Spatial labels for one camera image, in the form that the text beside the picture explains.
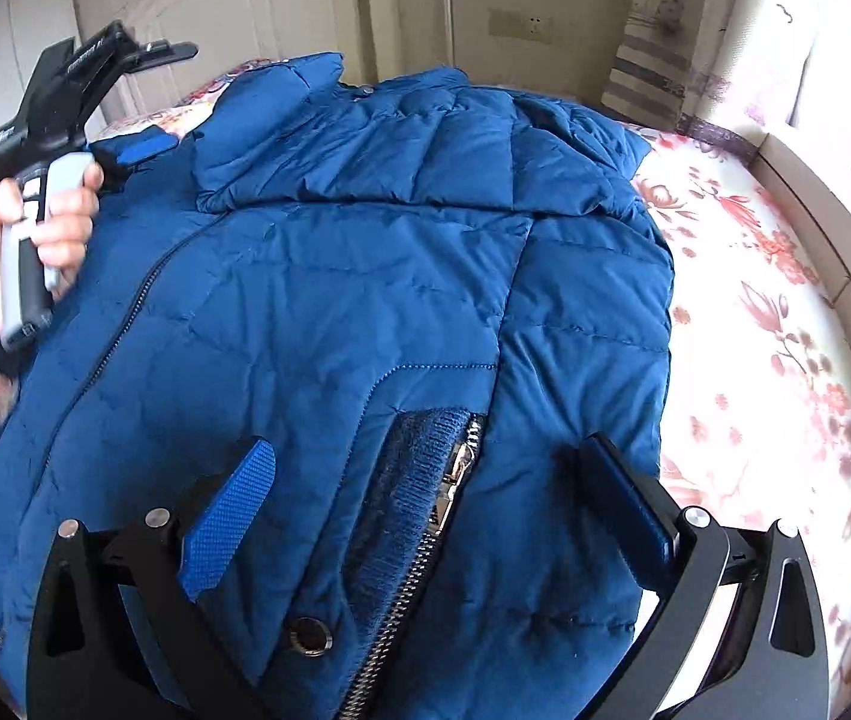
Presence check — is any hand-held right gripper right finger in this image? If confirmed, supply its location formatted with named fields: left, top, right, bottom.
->
left=560, top=431, right=831, bottom=720

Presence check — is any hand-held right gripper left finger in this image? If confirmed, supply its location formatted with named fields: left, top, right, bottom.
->
left=24, top=435, right=280, bottom=720

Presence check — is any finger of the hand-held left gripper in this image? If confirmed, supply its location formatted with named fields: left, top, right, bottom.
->
left=125, top=40, right=199, bottom=72
left=91, top=131, right=179, bottom=181

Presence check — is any blue down jacket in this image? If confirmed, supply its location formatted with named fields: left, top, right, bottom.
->
left=0, top=52, right=677, bottom=720

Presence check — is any person's left hand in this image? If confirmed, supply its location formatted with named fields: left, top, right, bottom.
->
left=0, top=161, right=106, bottom=338

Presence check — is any white headboard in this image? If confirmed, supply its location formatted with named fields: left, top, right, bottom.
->
left=106, top=0, right=366, bottom=121

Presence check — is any floral bed sheet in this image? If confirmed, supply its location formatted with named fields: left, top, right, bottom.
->
left=88, top=101, right=851, bottom=720

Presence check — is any beige window ledge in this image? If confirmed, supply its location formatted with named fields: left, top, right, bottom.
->
left=759, top=131, right=851, bottom=481

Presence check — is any striped grey cloth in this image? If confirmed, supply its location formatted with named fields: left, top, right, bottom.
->
left=601, top=34, right=696, bottom=132

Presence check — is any floral curtain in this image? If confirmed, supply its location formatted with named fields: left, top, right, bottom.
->
left=620, top=0, right=851, bottom=166

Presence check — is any beige wall socket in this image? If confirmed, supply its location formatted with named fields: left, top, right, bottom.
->
left=487, top=9, right=554, bottom=38

